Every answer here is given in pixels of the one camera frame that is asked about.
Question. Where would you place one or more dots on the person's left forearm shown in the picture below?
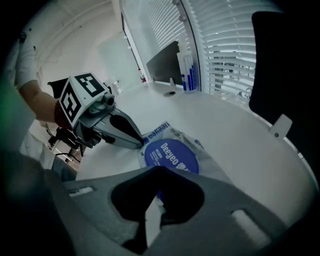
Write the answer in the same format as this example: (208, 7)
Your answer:
(37, 100)

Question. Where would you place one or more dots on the small red bottle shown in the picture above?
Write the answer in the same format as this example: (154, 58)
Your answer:
(143, 79)

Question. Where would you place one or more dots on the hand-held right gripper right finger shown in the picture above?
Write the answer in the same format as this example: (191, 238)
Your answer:
(220, 212)

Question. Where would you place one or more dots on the white spray bottle blue label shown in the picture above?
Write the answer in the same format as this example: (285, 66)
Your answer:
(188, 75)

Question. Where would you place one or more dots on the round metal glass fitting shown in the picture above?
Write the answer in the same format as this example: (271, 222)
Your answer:
(182, 18)

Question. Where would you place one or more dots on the white venetian blind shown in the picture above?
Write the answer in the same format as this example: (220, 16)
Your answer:
(220, 30)
(155, 25)

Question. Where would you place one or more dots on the short black desk partition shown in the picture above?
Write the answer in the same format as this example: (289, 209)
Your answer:
(165, 65)

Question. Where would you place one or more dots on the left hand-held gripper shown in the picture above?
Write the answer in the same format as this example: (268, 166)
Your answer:
(75, 100)

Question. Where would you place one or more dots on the person's grey trousers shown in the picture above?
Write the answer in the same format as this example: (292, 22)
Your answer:
(63, 168)

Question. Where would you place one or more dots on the long black desk partition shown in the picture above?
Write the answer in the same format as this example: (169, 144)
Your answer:
(280, 62)

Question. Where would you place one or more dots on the grey tray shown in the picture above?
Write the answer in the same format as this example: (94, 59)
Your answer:
(207, 160)

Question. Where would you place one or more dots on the white partition bracket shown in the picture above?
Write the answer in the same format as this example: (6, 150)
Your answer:
(172, 82)
(281, 125)

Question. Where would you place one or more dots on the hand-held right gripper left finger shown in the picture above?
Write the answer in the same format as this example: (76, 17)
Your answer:
(100, 212)

